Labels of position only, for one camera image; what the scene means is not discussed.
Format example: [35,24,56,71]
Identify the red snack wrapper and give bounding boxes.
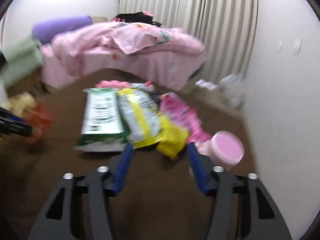
[23,101,52,144]

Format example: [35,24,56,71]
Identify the green white snack bag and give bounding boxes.
[75,88,128,153]

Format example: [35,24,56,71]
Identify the yellow white snack bag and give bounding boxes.
[117,88,189,161]

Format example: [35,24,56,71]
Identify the pink snack packet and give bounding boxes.
[160,92,212,153]

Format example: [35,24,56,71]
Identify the yellow trash bag bin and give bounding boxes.
[1,92,37,117]

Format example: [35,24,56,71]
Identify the pink cup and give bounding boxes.
[188,131,245,171]

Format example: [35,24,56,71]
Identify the brown table cloth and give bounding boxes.
[1,69,250,239]

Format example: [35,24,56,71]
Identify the pink caterpillar toy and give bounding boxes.
[95,80,155,90]

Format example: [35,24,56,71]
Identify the clear plastic bag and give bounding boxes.
[194,74,246,111]

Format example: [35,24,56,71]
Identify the bed with pink sheet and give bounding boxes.
[40,42,204,91]

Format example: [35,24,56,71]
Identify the purple pillow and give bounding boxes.
[33,16,93,44]

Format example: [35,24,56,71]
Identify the pink floral duvet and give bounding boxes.
[51,22,208,75]

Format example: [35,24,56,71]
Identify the black pink clothing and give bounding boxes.
[111,11,162,27]

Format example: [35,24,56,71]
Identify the striped beige curtain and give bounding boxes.
[119,0,258,83]

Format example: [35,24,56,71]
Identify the white wall switch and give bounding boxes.
[277,38,283,53]

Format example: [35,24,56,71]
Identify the white wall socket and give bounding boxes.
[293,37,302,56]

